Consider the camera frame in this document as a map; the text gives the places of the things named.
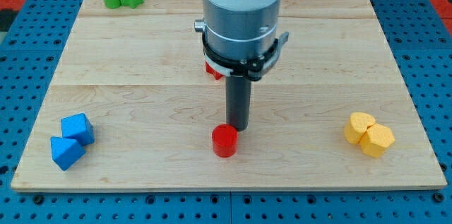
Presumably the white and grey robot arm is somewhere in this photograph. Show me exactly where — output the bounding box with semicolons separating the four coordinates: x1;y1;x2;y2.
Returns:
194;0;280;61

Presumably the red star block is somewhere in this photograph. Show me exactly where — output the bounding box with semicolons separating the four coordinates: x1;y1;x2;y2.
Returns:
205;62;223;80

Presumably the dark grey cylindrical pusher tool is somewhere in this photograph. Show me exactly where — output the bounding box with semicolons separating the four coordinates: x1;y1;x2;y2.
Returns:
225;76;251;131

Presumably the red cylinder block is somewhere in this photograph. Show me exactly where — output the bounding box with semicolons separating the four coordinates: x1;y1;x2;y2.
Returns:
212;124;238;158

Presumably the light wooden board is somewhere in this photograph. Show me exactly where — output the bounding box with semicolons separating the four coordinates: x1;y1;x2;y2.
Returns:
11;0;447;193

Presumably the yellow heart block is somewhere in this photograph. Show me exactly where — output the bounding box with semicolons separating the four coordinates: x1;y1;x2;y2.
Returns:
343;112;376;144

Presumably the blue cube block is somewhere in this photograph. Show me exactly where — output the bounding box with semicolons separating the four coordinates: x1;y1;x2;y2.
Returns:
61;113;95;146

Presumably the yellow hexagon block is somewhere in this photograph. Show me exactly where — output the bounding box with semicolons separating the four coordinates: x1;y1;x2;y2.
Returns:
359;124;396;158

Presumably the blue triangular prism block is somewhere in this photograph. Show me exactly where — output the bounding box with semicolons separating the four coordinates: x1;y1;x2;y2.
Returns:
50;136;85;171

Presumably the black clamp ring with lever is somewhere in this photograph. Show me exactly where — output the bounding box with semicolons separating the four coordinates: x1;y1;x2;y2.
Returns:
201;31;290;82

